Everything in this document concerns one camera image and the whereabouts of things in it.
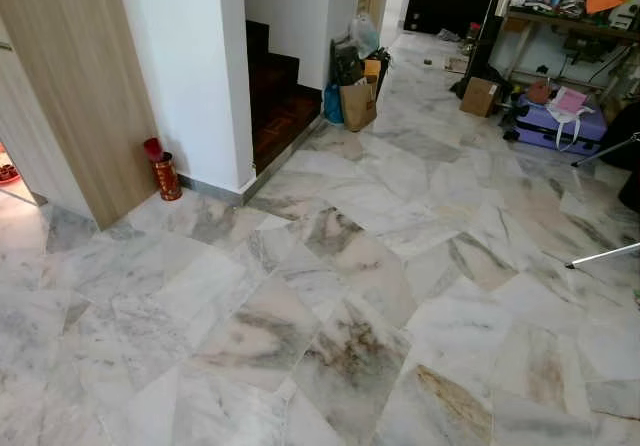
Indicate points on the silver metal pole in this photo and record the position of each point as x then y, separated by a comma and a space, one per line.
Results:
600, 256
605, 150

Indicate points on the black fabric bundle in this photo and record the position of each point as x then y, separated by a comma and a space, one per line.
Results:
628, 131

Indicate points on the white pink tote bag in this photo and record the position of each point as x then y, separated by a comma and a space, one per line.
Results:
570, 101

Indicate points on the purple suitcase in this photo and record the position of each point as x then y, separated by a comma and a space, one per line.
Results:
535, 124

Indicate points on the small brown round bag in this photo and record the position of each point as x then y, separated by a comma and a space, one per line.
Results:
539, 92

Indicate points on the small plain cardboard box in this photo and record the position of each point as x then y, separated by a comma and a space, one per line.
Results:
480, 97

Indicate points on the cluttered wooden table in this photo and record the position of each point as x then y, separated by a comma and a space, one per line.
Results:
570, 24

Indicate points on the brown paper bag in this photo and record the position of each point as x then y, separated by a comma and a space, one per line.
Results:
357, 108

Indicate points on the blue bag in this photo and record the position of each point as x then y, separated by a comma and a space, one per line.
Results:
332, 106

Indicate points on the black bag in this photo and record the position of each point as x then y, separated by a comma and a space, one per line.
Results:
347, 66

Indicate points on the clear plastic bag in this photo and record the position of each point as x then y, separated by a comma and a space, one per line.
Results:
364, 34

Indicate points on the dark wooden stairs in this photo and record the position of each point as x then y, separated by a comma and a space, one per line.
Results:
280, 116

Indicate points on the red patterned tin can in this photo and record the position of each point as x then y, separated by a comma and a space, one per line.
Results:
167, 178

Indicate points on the dark red cup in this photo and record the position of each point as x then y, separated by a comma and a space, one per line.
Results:
152, 149

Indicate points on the light wood panel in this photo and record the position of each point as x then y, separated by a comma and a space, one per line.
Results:
70, 66

